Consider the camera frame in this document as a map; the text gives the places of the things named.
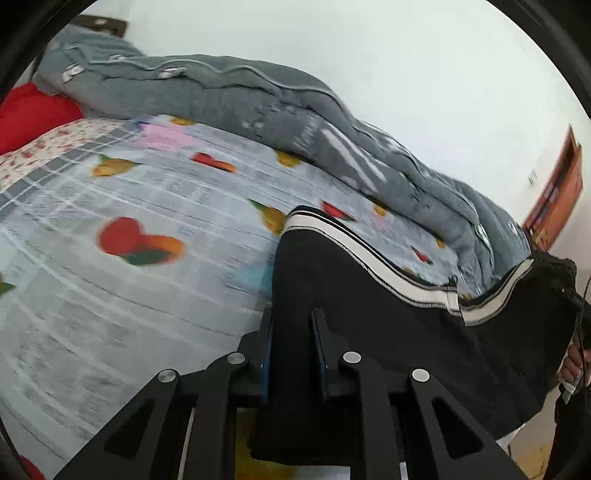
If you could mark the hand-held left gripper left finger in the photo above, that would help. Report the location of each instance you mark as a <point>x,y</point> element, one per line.
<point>265,369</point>

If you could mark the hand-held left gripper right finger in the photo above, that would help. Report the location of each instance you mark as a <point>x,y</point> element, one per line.
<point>319,369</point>

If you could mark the black pants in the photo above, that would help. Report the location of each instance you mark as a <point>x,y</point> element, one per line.
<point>392,323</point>

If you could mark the person's right hand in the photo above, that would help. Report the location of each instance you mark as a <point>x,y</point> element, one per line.
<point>570,367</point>

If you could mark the fruit print plastic sheet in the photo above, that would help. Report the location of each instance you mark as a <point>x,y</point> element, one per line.
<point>115,300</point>

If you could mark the person's dark clothing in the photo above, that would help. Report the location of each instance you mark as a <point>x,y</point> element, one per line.
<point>572,438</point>

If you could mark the grey floral quilt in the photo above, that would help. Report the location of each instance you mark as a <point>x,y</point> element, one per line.
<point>231,87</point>

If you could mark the brown wooden door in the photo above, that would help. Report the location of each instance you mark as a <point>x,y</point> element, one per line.
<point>561,184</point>

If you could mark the red floral bed sheet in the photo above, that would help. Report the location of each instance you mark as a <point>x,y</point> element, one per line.
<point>55,143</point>

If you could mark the red pillow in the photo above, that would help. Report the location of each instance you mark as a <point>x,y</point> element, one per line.
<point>32,115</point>

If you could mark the dark wooden bed frame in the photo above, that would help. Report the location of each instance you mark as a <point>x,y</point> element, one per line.
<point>108,25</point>

